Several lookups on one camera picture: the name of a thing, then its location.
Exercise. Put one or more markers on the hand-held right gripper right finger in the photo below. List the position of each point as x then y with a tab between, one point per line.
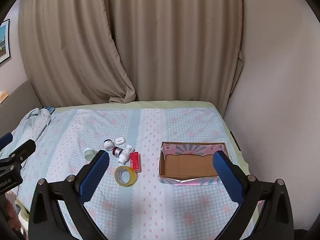
226	173

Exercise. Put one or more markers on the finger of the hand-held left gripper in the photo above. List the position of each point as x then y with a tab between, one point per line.
21	150
5	140

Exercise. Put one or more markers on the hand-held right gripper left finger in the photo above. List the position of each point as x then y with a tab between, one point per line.
96	172

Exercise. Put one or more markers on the pale green jar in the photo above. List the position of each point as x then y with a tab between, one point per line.
89	153

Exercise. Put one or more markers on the silver and red jar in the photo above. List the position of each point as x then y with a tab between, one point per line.
117	151

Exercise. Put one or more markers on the yellow tape roll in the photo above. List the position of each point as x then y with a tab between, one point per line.
125	176

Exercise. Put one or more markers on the white jar with black lid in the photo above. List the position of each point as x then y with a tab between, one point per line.
108	145

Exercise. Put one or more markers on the white bottle with green label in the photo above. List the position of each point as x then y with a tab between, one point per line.
125	155

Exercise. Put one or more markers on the pink patterned cardboard box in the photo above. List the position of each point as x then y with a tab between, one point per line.
192	165

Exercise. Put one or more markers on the red carton box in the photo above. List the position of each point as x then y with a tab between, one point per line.
135	162

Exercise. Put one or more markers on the white earbuds case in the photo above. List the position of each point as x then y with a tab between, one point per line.
119	139

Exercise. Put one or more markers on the crumpled blue checked quilt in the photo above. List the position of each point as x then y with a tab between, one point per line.
27	127

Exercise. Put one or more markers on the grey headboard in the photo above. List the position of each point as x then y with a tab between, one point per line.
17	97

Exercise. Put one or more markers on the blue checked floral blanket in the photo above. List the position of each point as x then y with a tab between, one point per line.
150	135

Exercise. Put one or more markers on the pale green bed sheet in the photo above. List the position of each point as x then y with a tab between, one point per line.
175	104

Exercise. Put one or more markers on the beige curtain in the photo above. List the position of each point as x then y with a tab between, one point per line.
180	42
70	42

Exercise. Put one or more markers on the framed wall picture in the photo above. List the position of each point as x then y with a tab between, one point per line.
4	41

